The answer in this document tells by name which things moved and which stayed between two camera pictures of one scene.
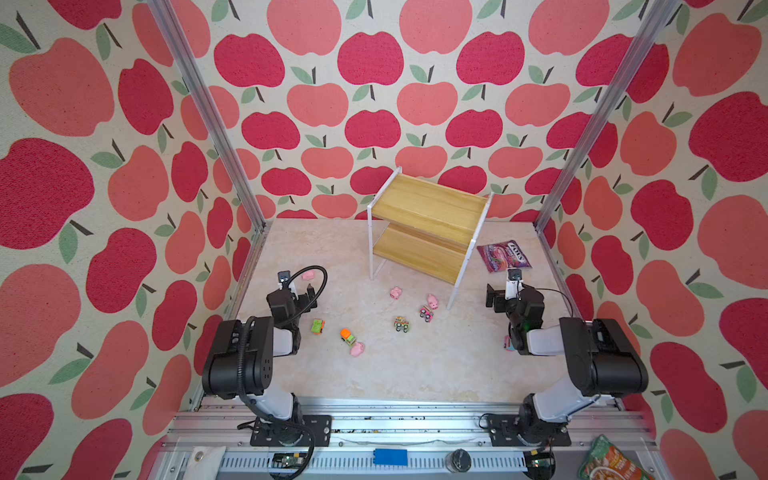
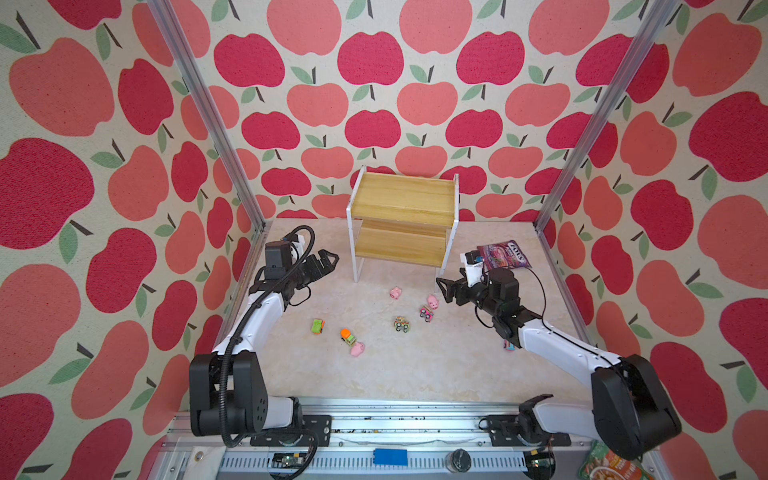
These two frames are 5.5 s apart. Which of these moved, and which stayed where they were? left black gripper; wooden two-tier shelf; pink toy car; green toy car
Moved: left black gripper; wooden two-tier shelf
Stayed: pink toy car; green toy car
